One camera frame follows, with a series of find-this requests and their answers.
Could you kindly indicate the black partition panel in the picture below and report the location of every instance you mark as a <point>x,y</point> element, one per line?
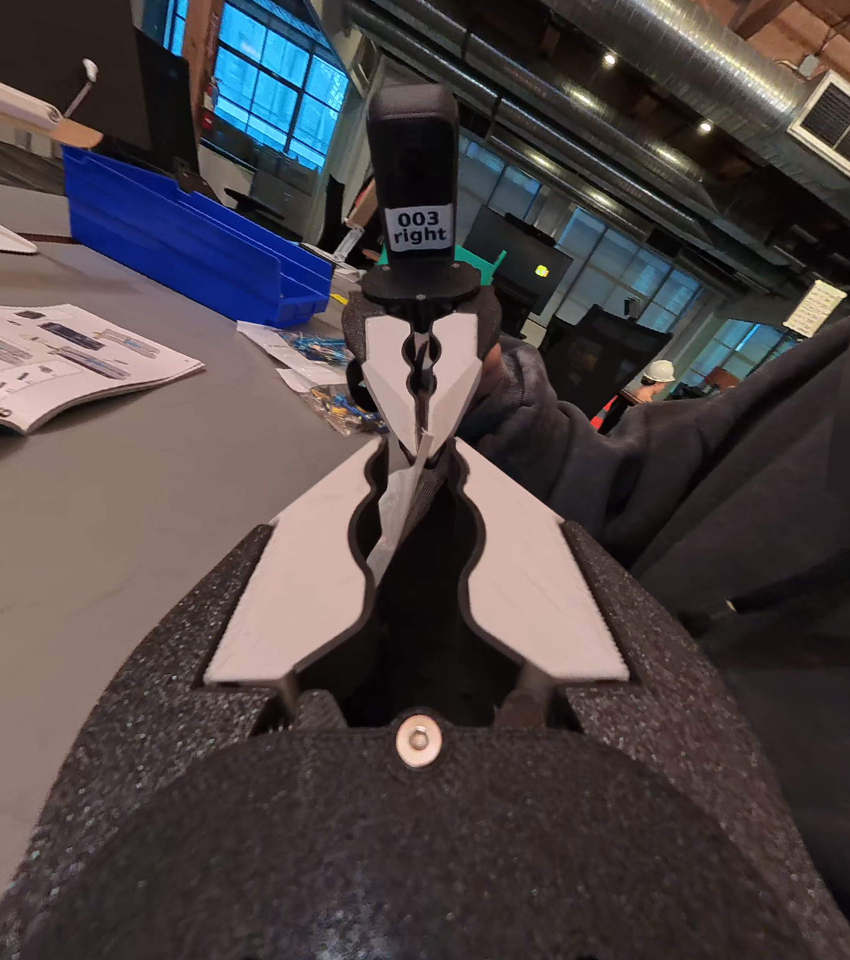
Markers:
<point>20,37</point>

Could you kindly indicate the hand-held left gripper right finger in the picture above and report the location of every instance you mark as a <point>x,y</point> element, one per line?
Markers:
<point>537,592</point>

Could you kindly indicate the white instruction booklet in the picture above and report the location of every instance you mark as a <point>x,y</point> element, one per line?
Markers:
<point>57,360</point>

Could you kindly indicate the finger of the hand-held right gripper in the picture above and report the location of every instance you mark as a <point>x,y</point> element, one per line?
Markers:
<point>387,367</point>
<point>458,360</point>

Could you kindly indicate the small clear parts bag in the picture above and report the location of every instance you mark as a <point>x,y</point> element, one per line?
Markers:
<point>398,502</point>

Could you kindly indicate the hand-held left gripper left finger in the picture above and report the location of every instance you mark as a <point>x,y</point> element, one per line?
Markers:
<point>297,592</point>

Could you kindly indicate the black office chair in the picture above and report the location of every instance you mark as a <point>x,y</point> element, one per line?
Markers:
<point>597,352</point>

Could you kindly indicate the clear bag of blue parts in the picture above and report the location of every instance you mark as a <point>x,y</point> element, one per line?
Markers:
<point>335,401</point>

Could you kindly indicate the grey desk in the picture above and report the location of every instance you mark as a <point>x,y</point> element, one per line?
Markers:
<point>132,525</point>

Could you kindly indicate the black monitor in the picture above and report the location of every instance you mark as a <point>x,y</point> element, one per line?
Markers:
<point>515,259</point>

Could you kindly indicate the silver air duct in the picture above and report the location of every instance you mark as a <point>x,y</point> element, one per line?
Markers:
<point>694,52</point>

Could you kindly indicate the person's right hand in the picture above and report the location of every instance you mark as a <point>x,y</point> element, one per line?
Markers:
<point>494,369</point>

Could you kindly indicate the paned window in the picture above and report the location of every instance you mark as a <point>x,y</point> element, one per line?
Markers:
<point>275,82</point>

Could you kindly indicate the white vent grille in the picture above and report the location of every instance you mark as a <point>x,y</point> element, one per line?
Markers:
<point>844,127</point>

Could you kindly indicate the blue plastic bin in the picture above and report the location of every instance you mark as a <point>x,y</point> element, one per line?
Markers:
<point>170,232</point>

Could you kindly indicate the teal plastic bin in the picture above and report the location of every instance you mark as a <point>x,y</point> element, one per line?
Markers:
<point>488,266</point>

